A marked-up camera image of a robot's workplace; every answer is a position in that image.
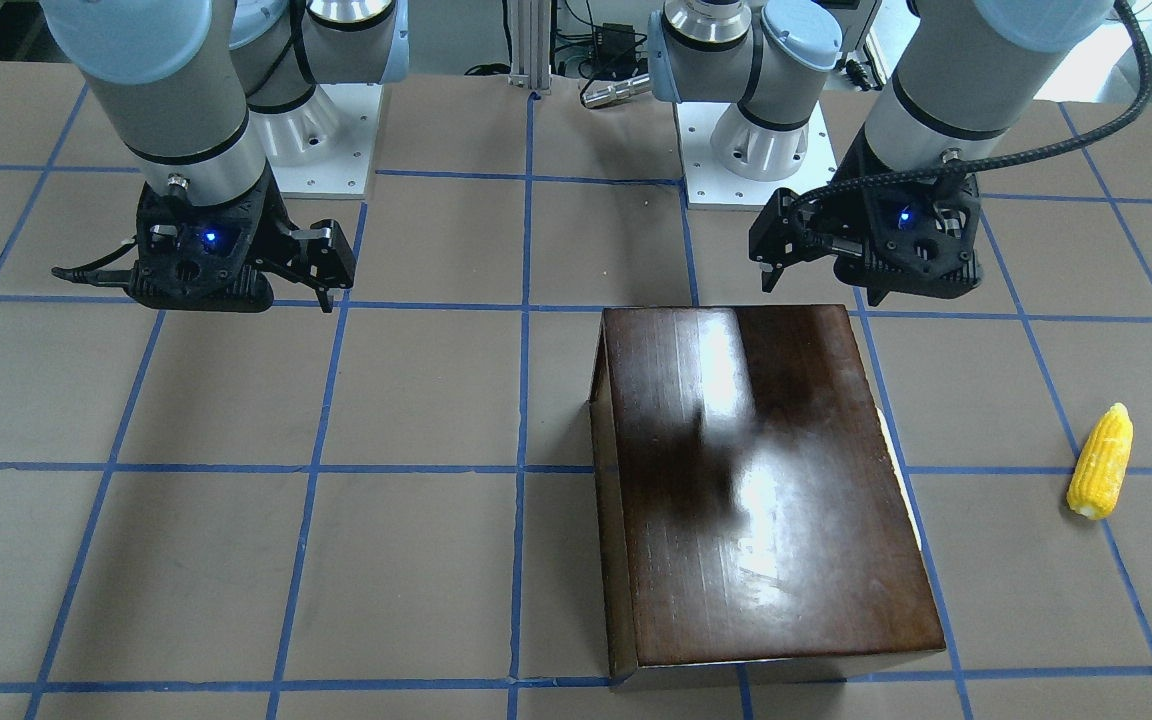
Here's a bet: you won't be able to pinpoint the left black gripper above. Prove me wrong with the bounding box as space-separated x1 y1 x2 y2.
748 174 983 306

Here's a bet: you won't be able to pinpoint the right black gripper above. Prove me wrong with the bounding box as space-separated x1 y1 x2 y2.
126 167 357 314

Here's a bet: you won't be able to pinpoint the yellow corn cob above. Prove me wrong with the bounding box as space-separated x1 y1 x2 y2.
1066 402 1135 521

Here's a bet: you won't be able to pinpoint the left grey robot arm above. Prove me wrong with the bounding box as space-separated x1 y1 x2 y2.
646 1 1112 305

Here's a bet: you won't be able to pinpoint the dark wooden drawer cabinet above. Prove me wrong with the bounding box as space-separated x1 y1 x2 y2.
588 304 947 691

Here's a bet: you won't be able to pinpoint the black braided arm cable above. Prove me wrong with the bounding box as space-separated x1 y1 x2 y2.
786 0 1152 263

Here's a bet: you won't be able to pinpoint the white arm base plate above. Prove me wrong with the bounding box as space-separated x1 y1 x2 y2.
251 85 385 200
675 103 836 211

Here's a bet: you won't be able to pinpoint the aluminium frame post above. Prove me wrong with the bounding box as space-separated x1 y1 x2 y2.
506 0 553 96

